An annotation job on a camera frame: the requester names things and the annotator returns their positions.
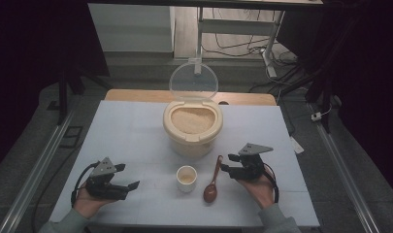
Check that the person's left hand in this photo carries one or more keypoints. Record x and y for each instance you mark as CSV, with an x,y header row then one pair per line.
x,y
89,204

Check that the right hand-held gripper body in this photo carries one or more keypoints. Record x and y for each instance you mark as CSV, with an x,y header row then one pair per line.
x,y
249,168

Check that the white desk frame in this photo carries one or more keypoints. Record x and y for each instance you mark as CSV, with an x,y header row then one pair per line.
x,y
236,26

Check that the beige rice container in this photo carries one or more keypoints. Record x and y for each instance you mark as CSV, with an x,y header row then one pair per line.
x,y
192,144

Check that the small white box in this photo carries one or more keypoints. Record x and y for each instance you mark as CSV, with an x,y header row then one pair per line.
x,y
316,116

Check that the clear round container lid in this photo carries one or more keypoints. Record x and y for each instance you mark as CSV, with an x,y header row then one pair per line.
x,y
193,81

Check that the white paper tag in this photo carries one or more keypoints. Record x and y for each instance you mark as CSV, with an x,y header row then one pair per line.
x,y
297,145

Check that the wooden table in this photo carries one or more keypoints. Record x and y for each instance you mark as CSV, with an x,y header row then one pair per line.
x,y
136,95

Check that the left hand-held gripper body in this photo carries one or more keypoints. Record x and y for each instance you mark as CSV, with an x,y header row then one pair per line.
x,y
103,189

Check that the brown wooden spoon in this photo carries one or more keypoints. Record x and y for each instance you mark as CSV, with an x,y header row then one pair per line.
x,y
211,194

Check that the white table mat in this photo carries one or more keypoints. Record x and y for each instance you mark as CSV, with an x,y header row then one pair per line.
x,y
136,136

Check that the white cup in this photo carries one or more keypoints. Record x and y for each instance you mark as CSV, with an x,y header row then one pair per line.
x,y
186,186

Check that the person's right hand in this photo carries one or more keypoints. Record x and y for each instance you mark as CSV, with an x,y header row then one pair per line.
x,y
260,191

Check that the black stand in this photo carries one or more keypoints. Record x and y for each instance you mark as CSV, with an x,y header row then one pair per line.
x,y
326,93
63,97

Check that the black floor frame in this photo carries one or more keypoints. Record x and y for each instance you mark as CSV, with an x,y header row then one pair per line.
x,y
64,137

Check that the metal floor rail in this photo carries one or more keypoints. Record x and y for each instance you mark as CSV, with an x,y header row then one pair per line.
x,y
346,174
39,168

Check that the rice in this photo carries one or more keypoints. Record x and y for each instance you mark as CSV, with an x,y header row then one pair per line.
x,y
192,120

